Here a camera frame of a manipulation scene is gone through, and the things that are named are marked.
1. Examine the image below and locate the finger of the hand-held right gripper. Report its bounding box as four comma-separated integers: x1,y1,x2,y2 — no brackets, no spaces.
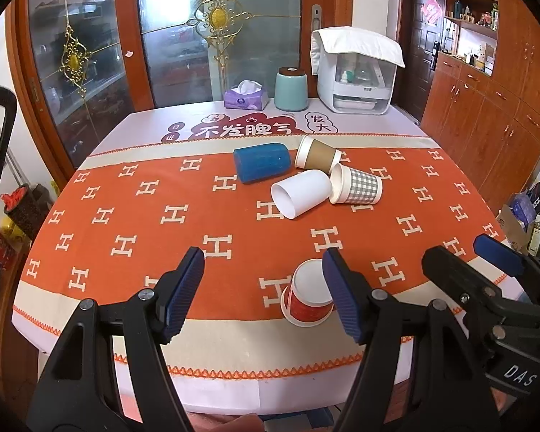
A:
473,234,540,300
422,246,511,338

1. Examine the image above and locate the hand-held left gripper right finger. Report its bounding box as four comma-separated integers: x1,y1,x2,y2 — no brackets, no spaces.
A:
321,247,496,432

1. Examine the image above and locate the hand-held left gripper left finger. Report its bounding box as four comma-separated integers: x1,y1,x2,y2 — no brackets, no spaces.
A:
26,247,206,432

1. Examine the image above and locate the red and white paper cup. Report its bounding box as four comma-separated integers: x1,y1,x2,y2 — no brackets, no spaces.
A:
280,258,335,328

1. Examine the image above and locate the grey checked paper cup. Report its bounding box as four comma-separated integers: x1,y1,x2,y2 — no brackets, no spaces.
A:
328,163,383,205

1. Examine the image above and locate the plain white paper cup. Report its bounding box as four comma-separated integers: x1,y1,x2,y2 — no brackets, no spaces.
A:
270,169,333,220

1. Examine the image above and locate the brown sleeved paper cup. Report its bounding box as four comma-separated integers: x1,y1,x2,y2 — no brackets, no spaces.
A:
294,135,342,174

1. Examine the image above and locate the blue plastic cup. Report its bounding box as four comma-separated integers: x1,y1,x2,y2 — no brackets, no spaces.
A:
233,142,292,185

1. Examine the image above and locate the brown cardboard box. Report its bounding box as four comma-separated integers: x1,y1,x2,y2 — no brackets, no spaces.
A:
497,204,532,255

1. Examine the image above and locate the orange patterned tablecloth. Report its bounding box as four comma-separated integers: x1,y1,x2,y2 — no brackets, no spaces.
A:
11,98,525,415

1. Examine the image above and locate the dark basket with red items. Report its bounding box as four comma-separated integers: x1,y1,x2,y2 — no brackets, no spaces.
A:
1,184,51,240

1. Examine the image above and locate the purple tissue box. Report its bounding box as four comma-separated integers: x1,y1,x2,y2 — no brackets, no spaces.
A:
224,80,269,110

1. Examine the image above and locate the white countertop appliance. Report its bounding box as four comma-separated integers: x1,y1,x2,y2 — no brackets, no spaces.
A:
317,49,396,114

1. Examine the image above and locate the teal canister with brown lid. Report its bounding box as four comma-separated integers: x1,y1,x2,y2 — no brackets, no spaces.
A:
275,67,309,112

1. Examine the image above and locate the dark entrance door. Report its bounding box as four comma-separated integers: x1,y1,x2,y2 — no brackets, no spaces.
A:
398,0,446,122

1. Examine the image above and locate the white folded towel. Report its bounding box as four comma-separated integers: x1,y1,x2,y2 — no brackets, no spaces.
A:
310,26,406,76

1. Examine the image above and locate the glass sliding door gold ornament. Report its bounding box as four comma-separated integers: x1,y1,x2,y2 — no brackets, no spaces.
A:
136,0,305,109
27,0,133,163

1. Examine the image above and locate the wooden wall cabinet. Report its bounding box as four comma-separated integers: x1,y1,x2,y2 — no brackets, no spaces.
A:
420,0,540,217

